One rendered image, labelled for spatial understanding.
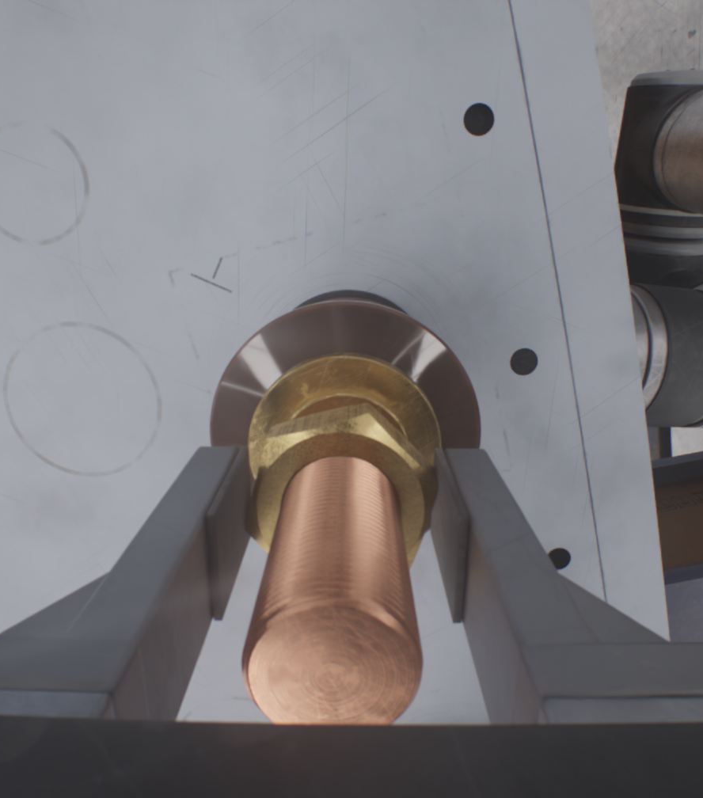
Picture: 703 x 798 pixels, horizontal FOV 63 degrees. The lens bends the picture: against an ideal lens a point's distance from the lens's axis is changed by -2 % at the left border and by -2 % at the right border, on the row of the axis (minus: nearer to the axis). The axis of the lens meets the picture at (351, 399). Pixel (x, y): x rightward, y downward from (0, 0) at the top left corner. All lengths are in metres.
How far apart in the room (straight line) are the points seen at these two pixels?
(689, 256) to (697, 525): 0.73
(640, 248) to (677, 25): 1.32
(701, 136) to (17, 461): 0.50
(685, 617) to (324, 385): 0.96
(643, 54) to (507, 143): 1.57
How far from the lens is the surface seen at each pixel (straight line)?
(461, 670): 0.38
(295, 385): 0.18
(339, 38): 0.29
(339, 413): 0.15
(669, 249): 0.63
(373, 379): 0.18
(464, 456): 0.15
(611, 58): 1.82
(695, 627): 1.11
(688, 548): 1.20
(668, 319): 0.45
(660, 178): 0.58
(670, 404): 0.46
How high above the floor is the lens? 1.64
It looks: 74 degrees down
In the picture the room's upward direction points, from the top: 179 degrees counter-clockwise
